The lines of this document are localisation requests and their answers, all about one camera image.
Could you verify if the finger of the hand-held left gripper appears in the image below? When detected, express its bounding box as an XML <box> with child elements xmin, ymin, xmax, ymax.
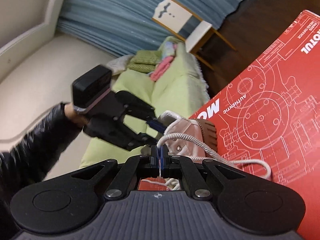
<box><xmin>125</xmin><ymin>91</ymin><xmax>167</xmax><ymax>135</ymax></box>
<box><xmin>119</xmin><ymin>129</ymin><xmax>157</xmax><ymax>152</ymax></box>

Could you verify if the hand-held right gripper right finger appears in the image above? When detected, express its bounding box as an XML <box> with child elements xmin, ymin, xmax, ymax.
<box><xmin>160</xmin><ymin>147</ymin><xmax>247</xmax><ymax>200</ymax></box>

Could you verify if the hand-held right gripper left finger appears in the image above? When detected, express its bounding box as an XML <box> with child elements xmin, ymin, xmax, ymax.
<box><xmin>71</xmin><ymin>147</ymin><xmax>159</xmax><ymax>200</ymax></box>

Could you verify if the white platform shoe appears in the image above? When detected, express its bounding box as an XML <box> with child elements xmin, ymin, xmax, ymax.
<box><xmin>141</xmin><ymin>110</ymin><xmax>218</xmax><ymax>192</ymax></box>

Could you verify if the white shoelace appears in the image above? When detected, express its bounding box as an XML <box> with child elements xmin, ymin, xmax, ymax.
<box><xmin>140</xmin><ymin>133</ymin><xmax>272</xmax><ymax>190</ymax></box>

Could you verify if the person's left forearm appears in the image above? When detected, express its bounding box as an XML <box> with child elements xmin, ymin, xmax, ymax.
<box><xmin>0</xmin><ymin>102</ymin><xmax>83</xmax><ymax>205</ymax></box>

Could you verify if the person's left hand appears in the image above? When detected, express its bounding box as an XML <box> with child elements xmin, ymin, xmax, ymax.
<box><xmin>64</xmin><ymin>103</ymin><xmax>88</xmax><ymax>128</ymax></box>

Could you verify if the green covered sofa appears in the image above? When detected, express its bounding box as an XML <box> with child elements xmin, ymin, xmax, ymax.
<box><xmin>79</xmin><ymin>36</ymin><xmax>209</xmax><ymax>169</ymax></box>

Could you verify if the grey pillow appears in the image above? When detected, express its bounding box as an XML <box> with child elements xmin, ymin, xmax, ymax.
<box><xmin>105</xmin><ymin>55</ymin><xmax>133</xmax><ymax>75</ymax></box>

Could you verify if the pink folded cloth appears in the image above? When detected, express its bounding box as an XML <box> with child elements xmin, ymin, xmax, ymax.
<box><xmin>149</xmin><ymin>56</ymin><xmax>174</xmax><ymax>82</ymax></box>

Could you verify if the green patterned pillow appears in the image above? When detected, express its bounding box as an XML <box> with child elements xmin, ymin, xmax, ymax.
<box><xmin>126</xmin><ymin>62</ymin><xmax>158</xmax><ymax>72</ymax></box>
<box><xmin>131</xmin><ymin>50</ymin><xmax>163</xmax><ymax>64</ymax></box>

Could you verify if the pastel folded blanket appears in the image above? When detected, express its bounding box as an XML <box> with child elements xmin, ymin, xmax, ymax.
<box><xmin>159</xmin><ymin>41</ymin><xmax>179</xmax><ymax>58</ymax></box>

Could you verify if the blue curtain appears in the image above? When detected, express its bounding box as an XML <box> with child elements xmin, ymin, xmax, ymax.
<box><xmin>56</xmin><ymin>0</ymin><xmax>268</xmax><ymax>57</ymax></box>

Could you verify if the white wooden chair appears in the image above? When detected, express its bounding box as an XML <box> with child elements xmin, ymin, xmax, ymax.
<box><xmin>152</xmin><ymin>0</ymin><xmax>237</xmax><ymax>70</ymax></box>

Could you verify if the red printed cardboard sheet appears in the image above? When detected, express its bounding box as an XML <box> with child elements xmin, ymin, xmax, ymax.
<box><xmin>139</xmin><ymin>9</ymin><xmax>320</xmax><ymax>240</ymax></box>

